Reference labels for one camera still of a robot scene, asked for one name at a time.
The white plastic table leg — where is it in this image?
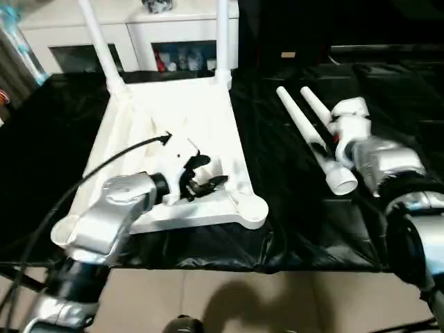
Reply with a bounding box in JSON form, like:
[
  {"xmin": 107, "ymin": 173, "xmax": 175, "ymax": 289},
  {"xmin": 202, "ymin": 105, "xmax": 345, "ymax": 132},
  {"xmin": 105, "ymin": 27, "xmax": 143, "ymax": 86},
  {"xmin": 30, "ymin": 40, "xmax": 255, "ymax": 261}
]
[
  {"xmin": 299, "ymin": 86, "xmax": 336, "ymax": 126},
  {"xmin": 76, "ymin": 0, "xmax": 131, "ymax": 102},
  {"xmin": 213, "ymin": 0, "xmax": 234, "ymax": 88},
  {"xmin": 275, "ymin": 86, "xmax": 359, "ymax": 197}
]

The white plastic table top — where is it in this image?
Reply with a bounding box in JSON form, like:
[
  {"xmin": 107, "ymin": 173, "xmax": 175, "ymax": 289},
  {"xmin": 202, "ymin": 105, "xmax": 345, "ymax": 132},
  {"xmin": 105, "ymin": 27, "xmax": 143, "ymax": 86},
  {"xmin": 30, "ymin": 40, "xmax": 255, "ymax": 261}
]
[{"xmin": 51, "ymin": 71, "xmax": 271, "ymax": 248}]

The black mat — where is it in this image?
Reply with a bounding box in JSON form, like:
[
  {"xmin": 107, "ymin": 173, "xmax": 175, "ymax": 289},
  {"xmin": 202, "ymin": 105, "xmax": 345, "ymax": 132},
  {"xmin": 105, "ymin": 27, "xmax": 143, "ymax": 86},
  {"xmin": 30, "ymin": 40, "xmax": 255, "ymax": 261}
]
[{"xmin": 0, "ymin": 66, "xmax": 444, "ymax": 273}]

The large black furniture piece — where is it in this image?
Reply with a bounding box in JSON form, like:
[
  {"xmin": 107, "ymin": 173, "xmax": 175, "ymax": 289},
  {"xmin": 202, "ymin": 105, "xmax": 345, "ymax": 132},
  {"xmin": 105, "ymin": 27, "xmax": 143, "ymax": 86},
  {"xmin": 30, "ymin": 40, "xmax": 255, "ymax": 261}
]
[{"xmin": 236, "ymin": 0, "xmax": 444, "ymax": 77}]

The white cabinet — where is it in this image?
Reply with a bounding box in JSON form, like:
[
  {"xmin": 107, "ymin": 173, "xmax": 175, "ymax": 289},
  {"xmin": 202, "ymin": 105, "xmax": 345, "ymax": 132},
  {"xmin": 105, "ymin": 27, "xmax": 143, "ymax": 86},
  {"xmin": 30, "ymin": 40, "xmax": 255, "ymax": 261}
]
[{"xmin": 17, "ymin": 0, "xmax": 241, "ymax": 74}]

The black robot left foot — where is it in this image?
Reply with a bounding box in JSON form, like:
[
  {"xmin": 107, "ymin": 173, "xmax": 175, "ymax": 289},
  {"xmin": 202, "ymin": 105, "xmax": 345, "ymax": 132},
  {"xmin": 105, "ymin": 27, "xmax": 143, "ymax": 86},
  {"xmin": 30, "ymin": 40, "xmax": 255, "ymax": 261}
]
[{"xmin": 160, "ymin": 316, "xmax": 206, "ymax": 333}]

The dark glass bowl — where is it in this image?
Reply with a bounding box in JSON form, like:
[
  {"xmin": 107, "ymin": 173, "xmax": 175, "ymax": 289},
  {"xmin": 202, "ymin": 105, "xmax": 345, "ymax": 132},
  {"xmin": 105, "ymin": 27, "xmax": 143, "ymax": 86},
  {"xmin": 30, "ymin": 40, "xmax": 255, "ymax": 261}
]
[{"xmin": 142, "ymin": 0, "xmax": 175, "ymax": 15}]

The pale blue translucent object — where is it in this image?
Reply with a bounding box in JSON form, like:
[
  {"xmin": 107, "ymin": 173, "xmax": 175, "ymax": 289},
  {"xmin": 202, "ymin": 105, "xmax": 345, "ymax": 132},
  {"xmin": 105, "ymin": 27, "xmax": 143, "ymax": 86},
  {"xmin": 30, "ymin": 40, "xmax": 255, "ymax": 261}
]
[{"xmin": 0, "ymin": 7, "xmax": 44, "ymax": 85}]

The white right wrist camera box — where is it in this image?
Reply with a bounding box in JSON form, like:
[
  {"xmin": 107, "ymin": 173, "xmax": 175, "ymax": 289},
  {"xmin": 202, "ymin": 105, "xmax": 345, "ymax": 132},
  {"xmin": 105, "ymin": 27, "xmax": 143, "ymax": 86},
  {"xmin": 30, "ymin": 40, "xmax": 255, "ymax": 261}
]
[{"xmin": 329, "ymin": 97, "xmax": 374, "ymax": 168}]

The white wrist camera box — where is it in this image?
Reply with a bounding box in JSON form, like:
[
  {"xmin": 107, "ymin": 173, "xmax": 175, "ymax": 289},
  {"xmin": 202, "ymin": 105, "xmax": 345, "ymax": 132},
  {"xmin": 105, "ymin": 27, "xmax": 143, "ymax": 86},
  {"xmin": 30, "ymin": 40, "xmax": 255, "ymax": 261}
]
[
  {"xmin": 329, "ymin": 97, "xmax": 374, "ymax": 168},
  {"xmin": 157, "ymin": 135, "xmax": 203, "ymax": 206}
]

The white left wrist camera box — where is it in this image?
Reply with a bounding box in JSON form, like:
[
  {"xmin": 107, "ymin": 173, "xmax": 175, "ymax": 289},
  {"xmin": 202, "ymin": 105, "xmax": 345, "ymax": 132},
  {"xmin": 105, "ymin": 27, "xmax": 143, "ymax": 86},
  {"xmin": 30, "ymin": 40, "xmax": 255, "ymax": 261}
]
[{"xmin": 157, "ymin": 135, "xmax": 203, "ymax": 206}]

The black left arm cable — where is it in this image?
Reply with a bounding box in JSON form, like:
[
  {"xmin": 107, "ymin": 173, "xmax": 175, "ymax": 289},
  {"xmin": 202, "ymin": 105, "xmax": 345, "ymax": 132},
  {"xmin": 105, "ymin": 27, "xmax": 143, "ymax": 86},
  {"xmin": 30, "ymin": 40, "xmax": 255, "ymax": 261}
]
[{"xmin": 0, "ymin": 133, "xmax": 173, "ymax": 321}]

